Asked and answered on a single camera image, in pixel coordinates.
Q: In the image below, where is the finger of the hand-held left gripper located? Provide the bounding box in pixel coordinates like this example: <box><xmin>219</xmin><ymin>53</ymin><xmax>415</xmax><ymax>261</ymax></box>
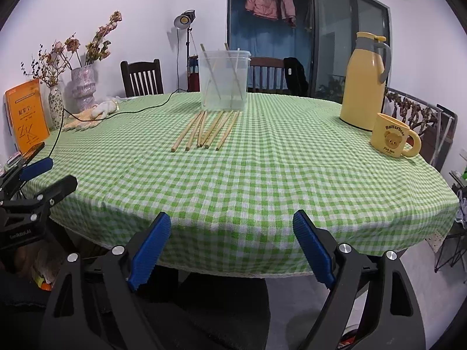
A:
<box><xmin>0</xmin><ymin>175</ymin><xmax>79</xmax><ymax>224</ymax></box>
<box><xmin>0</xmin><ymin>157</ymin><xmax>55</xmax><ymax>200</ymax></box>

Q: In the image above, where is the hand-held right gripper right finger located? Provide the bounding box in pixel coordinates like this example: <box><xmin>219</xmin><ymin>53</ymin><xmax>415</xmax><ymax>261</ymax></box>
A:
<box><xmin>293</xmin><ymin>209</ymin><xmax>426</xmax><ymax>350</ymax></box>

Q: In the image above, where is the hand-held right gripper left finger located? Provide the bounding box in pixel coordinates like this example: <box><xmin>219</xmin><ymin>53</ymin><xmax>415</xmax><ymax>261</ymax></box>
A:
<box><xmin>41</xmin><ymin>211</ymin><xmax>172</xmax><ymax>350</ymax></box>

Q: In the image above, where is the row of wooden chopsticks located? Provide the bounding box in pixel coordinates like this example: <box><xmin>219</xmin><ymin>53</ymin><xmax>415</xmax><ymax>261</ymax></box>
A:
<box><xmin>171</xmin><ymin>109</ymin><xmax>241</xmax><ymax>153</ymax></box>

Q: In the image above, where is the tan bamboo chopstick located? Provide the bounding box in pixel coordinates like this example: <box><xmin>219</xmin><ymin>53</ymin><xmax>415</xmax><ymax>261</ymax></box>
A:
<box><xmin>200</xmin><ymin>43</ymin><xmax>222</xmax><ymax>100</ymax></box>
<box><xmin>202</xmin><ymin>58</ymin><xmax>218</xmax><ymax>110</ymax></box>

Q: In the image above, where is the clear plastic container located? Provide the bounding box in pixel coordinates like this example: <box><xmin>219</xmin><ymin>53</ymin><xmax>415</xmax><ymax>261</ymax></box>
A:
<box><xmin>198</xmin><ymin>50</ymin><xmax>252</xmax><ymax>113</ymax></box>

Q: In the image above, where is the black smartphone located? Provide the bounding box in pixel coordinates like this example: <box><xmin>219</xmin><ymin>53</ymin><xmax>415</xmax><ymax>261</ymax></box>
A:
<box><xmin>20</xmin><ymin>141</ymin><xmax>46</xmax><ymax>166</ymax></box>

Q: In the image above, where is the orange book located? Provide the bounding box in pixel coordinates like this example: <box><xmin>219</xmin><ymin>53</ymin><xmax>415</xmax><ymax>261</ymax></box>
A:
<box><xmin>4</xmin><ymin>78</ymin><xmax>50</xmax><ymax>155</ymax></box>

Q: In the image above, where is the small floral ceramic vase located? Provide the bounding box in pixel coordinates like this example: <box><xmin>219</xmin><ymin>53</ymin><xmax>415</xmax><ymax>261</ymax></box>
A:
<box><xmin>48</xmin><ymin>85</ymin><xmax>65</xmax><ymax>131</ymax></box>

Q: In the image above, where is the green checked tablecloth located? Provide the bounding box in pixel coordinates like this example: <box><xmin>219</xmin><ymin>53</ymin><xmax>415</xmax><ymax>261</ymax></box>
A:
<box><xmin>20</xmin><ymin>91</ymin><xmax>460</xmax><ymax>276</ymax></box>

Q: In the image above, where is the white cotton glove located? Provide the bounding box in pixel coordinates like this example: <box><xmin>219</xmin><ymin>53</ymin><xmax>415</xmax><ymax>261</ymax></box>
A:
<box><xmin>91</xmin><ymin>99</ymin><xmax>122</xmax><ymax>119</ymax></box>

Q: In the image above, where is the pink textured vase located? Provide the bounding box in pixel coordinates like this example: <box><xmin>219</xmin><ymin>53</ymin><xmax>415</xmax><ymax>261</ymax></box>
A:
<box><xmin>70</xmin><ymin>64</ymin><xmax>97</xmax><ymax>113</ymax></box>

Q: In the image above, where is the dried pink flower bouquet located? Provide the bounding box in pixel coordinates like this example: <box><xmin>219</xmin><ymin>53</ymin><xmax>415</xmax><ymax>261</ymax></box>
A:
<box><xmin>51</xmin><ymin>10</ymin><xmax>123</xmax><ymax>70</ymax></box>

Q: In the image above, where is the yellow bear print mug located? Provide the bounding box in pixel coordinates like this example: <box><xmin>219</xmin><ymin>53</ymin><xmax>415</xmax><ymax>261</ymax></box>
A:
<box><xmin>370</xmin><ymin>113</ymin><xmax>422</xmax><ymax>159</ymax></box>

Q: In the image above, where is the dark wooden chair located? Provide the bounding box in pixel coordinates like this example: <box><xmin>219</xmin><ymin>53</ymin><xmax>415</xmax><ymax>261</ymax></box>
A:
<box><xmin>247</xmin><ymin>57</ymin><xmax>289</xmax><ymax>93</ymax></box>
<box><xmin>120</xmin><ymin>59</ymin><xmax>165</xmax><ymax>98</ymax></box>

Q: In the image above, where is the row of leopard print cloths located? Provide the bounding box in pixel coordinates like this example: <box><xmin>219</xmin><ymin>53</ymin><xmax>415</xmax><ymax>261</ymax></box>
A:
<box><xmin>384</xmin><ymin>91</ymin><xmax>438</xmax><ymax>135</ymax></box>

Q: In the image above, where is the yellow thermos jug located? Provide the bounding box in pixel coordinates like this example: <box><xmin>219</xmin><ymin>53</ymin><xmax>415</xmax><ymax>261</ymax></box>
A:
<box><xmin>339</xmin><ymin>31</ymin><xmax>392</xmax><ymax>132</ymax></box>

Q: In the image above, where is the red storage stand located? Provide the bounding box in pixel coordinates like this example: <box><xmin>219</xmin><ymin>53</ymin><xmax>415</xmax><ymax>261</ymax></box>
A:
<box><xmin>187</xmin><ymin>55</ymin><xmax>201</xmax><ymax>92</ymax></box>

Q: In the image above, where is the black garment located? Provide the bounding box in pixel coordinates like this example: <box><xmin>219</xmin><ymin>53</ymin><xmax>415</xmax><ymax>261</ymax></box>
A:
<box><xmin>283</xmin><ymin>57</ymin><xmax>309</xmax><ymax>98</ymax></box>

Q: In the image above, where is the metal drying rack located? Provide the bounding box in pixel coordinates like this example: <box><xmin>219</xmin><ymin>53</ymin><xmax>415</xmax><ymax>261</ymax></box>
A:
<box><xmin>383</xmin><ymin>87</ymin><xmax>458</xmax><ymax>172</ymax></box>

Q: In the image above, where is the studio lamp on stand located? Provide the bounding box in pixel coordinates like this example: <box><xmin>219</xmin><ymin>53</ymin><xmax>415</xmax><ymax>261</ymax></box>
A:
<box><xmin>172</xmin><ymin>10</ymin><xmax>196</xmax><ymax>93</ymax></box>

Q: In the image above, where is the dark framed sliding glass door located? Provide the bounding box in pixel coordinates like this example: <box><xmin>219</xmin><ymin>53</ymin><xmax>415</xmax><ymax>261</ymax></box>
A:
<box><xmin>227</xmin><ymin>0</ymin><xmax>390</xmax><ymax>104</ymax></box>

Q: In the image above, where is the blue curtain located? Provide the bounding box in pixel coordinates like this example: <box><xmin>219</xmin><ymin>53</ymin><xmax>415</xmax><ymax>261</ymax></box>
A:
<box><xmin>230</xmin><ymin>7</ymin><xmax>314</xmax><ymax>92</ymax></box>

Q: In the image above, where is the small pink jacket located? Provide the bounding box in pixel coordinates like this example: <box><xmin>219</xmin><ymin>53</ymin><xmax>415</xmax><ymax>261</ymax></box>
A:
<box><xmin>279</xmin><ymin>0</ymin><xmax>297</xmax><ymax>29</ymax></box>

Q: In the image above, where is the large pink jacket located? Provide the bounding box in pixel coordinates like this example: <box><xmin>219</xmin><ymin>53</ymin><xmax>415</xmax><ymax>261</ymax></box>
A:
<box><xmin>244</xmin><ymin>0</ymin><xmax>279</xmax><ymax>21</ymax></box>

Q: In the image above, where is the black cable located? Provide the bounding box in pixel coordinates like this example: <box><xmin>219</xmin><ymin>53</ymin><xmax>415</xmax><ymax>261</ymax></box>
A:
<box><xmin>22</xmin><ymin>88</ymin><xmax>188</xmax><ymax>197</ymax></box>

